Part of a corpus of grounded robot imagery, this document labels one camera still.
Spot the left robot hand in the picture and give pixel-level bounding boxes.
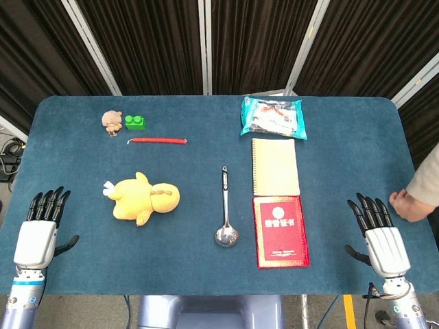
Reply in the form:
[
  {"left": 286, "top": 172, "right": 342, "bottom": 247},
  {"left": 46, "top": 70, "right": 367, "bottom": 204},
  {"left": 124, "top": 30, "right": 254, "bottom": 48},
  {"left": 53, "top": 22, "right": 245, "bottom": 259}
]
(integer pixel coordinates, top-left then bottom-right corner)
[{"left": 13, "top": 186, "right": 80, "bottom": 270}]

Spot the person's hand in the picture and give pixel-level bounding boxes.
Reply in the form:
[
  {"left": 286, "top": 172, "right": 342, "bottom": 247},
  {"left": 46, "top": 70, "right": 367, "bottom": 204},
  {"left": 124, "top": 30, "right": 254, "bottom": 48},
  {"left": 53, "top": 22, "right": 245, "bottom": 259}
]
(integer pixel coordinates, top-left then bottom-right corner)
[{"left": 389, "top": 188, "right": 434, "bottom": 223}]

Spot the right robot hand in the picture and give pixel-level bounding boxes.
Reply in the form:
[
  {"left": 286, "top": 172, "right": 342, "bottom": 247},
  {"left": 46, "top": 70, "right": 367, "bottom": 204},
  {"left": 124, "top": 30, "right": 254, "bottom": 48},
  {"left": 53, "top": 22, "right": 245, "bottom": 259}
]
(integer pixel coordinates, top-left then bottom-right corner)
[{"left": 344, "top": 192, "right": 412, "bottom": 279}]

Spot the yellow plush duck toy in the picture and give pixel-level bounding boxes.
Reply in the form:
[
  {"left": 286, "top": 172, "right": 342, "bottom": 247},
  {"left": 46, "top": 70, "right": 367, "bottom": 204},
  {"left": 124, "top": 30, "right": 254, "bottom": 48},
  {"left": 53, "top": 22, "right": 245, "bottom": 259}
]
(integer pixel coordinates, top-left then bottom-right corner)
[{"left": 102, "top": 171, "right": 181, "bottom": 228}]

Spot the person's beige sleeve forearm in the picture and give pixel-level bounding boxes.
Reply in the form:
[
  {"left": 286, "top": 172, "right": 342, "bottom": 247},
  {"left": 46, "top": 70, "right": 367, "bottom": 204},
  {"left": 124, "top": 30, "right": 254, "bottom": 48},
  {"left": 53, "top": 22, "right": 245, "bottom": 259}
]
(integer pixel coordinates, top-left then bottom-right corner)
[{"left": 406, "top": 143, "right": 439, "bottom": 217}]

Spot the red certificate folder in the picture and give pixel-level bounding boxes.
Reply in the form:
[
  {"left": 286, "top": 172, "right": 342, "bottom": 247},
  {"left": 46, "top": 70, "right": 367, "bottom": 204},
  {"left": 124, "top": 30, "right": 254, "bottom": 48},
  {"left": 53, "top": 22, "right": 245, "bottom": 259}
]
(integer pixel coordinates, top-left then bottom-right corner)
[{"left": 252, "top": 195, "right": 311, "bottom": 269}]

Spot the yellow spiral notebook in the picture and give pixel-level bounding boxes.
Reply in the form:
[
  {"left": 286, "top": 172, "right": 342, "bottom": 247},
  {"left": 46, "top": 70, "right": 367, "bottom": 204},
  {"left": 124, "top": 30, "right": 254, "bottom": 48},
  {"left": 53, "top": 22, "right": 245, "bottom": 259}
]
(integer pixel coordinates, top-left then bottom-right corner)
[{"left": 252, "top": 138, "right": 300, "bottom": 197}]

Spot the green building block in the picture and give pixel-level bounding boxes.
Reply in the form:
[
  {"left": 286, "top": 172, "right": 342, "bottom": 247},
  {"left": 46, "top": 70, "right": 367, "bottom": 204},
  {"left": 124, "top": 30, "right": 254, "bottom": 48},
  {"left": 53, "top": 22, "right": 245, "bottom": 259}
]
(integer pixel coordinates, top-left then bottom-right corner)
[{"left": 124, "top": 114, "right": 147, "bottom": 131}]

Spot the blue table cloth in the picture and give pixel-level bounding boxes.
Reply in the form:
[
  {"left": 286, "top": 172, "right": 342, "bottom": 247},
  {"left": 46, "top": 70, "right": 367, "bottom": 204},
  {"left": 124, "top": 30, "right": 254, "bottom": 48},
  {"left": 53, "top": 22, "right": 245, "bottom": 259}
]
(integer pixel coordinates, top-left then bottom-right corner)
[{"left": 0, "top": 95, "right": 439, "bottom": 296}]

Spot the red candle stick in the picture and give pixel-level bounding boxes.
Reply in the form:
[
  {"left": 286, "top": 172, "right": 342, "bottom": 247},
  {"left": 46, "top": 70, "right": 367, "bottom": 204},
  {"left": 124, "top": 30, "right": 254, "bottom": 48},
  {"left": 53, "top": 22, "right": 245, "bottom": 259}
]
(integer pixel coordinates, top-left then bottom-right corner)
[{"left": 127, "top": 137, "right": 188, "bottom": 145}]

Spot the teal snack package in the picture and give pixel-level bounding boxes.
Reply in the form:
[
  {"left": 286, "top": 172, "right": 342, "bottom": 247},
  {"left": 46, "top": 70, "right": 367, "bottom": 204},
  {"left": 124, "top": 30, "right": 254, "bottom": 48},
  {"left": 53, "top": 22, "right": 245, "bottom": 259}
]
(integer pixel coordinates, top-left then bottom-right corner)
[{"left": 239, "top": 96, "right": 308, "bottom": 141}]

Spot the steel ladle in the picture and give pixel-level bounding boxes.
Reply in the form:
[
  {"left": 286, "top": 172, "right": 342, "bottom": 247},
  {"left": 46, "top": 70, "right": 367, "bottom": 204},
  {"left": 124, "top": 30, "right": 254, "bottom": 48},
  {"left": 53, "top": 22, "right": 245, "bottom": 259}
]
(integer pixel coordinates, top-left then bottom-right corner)
[{"left": 214, "top": 165, "right": 240, "bottom": 247}]

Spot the robot torso base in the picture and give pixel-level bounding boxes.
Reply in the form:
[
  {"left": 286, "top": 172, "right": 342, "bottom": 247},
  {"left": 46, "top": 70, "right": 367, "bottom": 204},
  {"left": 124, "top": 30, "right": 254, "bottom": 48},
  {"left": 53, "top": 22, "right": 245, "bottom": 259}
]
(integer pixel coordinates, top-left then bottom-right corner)
[{"left": 136, "top": 294, "right": 286, "bottom": 329}]

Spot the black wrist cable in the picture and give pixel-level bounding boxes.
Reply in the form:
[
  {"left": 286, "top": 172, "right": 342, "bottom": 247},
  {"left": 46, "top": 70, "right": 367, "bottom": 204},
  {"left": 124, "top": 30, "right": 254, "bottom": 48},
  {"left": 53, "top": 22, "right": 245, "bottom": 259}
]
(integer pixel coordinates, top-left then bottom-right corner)
[{"left": 363, "top": 282, "right": 382, "bottom": 329}]

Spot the black cable bundle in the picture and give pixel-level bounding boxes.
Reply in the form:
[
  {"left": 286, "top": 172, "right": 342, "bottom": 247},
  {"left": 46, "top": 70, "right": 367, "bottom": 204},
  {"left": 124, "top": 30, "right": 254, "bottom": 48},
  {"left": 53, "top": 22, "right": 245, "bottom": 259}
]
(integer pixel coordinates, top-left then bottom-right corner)
[{"left": 0, "top": 138, "right": 25, "bottom": 182}]

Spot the small brown figurine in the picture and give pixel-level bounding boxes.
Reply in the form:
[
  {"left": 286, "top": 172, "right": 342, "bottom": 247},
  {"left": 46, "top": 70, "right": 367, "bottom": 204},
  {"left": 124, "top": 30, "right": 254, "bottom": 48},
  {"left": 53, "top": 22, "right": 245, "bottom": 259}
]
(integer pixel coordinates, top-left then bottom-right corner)
[{"left": 101, "top": 110, "right": 123, "bottom": 138}]

